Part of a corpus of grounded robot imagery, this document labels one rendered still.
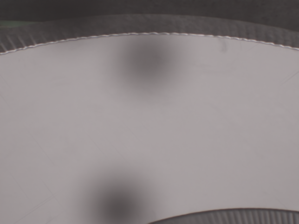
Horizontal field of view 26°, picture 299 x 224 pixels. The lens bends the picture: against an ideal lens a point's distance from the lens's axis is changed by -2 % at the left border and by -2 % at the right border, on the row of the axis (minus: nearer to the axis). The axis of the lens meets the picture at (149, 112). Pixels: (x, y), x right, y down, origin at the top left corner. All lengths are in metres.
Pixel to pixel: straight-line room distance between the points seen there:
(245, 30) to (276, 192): 0.26
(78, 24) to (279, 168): 0.29
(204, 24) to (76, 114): 0.23
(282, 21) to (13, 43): 0.53
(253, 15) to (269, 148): 0.44
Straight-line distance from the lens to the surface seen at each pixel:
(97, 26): 0.78
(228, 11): 1.08
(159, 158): 0.64
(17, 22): 1.04
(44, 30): 0.77
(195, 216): 0.60
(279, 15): 1.11
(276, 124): 0.72
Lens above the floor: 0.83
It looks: 44 degrees down
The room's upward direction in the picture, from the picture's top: 170 degrees clockwise
